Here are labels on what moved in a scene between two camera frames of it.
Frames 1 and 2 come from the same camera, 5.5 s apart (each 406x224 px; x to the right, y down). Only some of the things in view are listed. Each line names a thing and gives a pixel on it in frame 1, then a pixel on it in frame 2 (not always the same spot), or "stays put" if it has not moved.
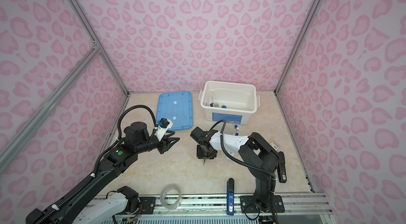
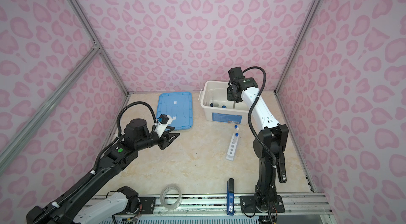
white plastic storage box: [235, 102] stays put
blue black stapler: [230, 197] stays put
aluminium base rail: [301, 203] stays put
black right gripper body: [202, 154] -> [231, 94]
